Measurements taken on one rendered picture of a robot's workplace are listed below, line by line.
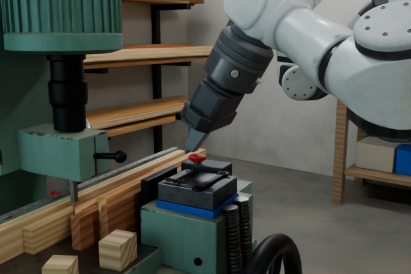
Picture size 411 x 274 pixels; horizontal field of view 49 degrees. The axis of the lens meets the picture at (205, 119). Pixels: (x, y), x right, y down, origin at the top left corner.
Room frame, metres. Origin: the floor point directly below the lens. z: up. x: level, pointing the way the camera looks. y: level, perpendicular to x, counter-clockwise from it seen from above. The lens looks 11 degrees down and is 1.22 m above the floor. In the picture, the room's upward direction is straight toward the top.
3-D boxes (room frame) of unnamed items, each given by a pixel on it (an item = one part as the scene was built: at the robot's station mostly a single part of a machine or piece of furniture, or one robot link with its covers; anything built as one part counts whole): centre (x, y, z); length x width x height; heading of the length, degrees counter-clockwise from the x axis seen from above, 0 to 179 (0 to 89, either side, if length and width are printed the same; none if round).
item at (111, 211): (0.75, 0.10, 0.93); 0.23 x 0.01 x 0.07; 152
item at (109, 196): (0.75, 0.12, 0.94); 0.18 x 0.02 x 0.07; 152
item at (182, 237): (0.70, 0.01, 0.91); 0.15 x 0.14 x 0.09; 152
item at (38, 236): (0.87, 0.14, 0.92); 0.55 x 0.02 x 0.04; 152
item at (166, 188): (0.70, 0.01, 0.99); 0.13 x 0.11 x 0.06; 152
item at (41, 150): (0.73, 0.23, 1.03); 0.14 x 0.07 x 0.09; 62
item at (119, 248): (0.61, 0.12, 0.92); 0.05 x 0.04 x 0.04; 158
